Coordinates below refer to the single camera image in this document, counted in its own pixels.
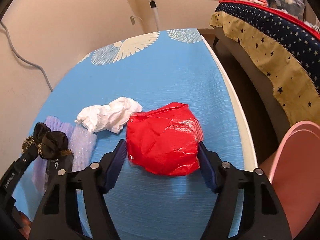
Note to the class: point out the navy star bed cover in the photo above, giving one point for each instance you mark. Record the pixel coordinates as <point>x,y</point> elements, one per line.
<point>296,37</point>

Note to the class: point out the red floral blanket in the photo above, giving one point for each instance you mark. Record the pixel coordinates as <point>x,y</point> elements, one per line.
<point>268,20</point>

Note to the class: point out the beige star bed skirt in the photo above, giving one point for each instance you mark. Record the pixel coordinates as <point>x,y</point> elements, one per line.
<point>292,87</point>

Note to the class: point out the person's left hand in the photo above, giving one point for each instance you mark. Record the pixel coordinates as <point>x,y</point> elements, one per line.
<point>25,225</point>

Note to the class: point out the black gold patterned scrunchie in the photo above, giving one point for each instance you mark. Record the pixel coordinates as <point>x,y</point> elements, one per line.
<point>46,143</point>

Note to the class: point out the red plastic ball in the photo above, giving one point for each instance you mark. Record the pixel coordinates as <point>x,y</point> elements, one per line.
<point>165,141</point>

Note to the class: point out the white tissue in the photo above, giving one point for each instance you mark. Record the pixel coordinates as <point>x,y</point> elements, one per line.
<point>112,116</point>

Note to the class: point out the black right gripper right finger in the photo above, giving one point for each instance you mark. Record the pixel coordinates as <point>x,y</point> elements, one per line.
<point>262,216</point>

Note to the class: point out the clear plastic storage bin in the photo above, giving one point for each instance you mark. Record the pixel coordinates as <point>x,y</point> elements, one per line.
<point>293,7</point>

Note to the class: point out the pink plastic trash bin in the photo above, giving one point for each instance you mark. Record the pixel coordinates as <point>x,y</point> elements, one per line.
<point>293,171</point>

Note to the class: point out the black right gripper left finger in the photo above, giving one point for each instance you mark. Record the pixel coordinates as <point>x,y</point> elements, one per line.
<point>58,216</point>

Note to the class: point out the wall power outlet plug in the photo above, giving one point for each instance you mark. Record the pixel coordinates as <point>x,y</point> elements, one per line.
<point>134,18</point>

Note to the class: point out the white foam bubble sheet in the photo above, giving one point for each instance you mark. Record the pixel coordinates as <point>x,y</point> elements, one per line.
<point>81,142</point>

